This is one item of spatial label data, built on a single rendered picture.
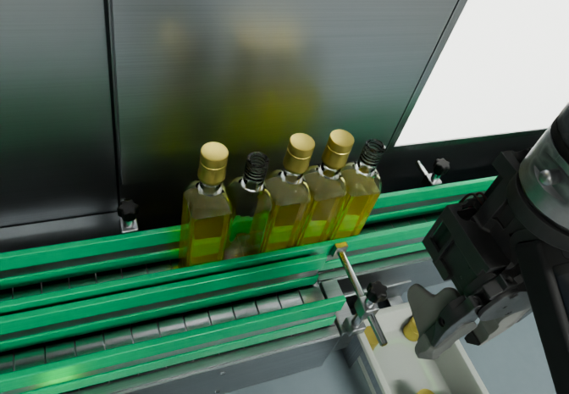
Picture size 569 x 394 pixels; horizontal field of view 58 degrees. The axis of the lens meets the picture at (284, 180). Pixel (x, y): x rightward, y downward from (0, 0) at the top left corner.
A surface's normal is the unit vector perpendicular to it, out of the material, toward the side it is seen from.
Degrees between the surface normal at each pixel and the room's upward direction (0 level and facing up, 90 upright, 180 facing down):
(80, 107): 90
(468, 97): 90
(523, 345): 0
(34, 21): 90
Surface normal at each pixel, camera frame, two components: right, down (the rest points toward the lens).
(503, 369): 0.20, -0.65
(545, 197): -0.87, 0.23
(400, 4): 0.32, 0.75
